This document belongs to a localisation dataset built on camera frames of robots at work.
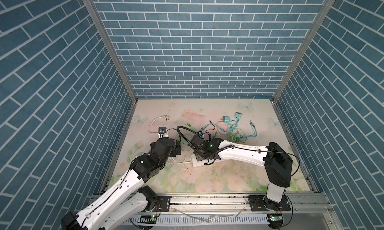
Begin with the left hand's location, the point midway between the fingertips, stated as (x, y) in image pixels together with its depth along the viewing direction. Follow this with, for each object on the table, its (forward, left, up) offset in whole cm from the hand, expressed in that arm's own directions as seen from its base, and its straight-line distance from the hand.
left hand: (172, 142), depth 77 cm
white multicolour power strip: (-6, -13, -14) cm, 20 cm away
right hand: (-1, -13, -10) cm, 17 cm away
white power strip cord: (+28, +8, -15) cm, 33 cm away
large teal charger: (+30, -44, -15) cm, 55 cm away
